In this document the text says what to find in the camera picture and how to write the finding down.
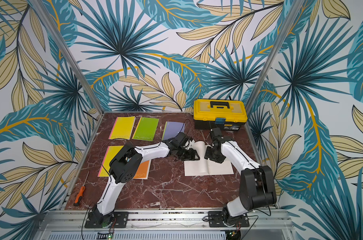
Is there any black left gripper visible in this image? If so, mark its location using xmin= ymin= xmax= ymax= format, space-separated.
xmin=177 ymin=146 xmax=202 ymax=162

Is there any orange cover notebook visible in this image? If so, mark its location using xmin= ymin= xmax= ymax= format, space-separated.
xmin=133 ymin=160 xmax=151 ymax=180

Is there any green cover notebook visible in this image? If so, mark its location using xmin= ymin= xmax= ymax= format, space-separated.
xmin=132 ymin=117 xmax=158 ymax=142

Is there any yellow notebook pink spine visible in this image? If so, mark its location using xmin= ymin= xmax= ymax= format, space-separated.
xmin=108 ymin=117 xmax=135 ymax=140

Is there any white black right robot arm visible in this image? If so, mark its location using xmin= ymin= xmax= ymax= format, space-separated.
xmin=205 ymin=141 xmax=277 ymax=226

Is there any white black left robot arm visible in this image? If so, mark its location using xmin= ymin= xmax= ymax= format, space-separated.
xmin=92 ymin=139 xmax=199 ymax=223

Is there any yellow black toolbox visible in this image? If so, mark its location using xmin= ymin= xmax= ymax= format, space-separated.
xmin=194 ymin=99 xmax=248 ymax=131

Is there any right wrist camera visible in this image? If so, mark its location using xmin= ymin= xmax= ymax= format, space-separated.
xmin=210 ymin=128 xmax=224 ymax=143

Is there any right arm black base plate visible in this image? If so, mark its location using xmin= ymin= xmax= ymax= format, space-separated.
xmin=203 ymin=211 xmax=250 ymax=228

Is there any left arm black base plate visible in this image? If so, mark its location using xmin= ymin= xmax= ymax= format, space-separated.
xmin=84 ymin=211 xmax=128 ymax=229

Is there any orange handled screwdriver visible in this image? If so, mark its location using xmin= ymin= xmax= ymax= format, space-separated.
xmin=73 ymin=172 xmax=90 ymax=207

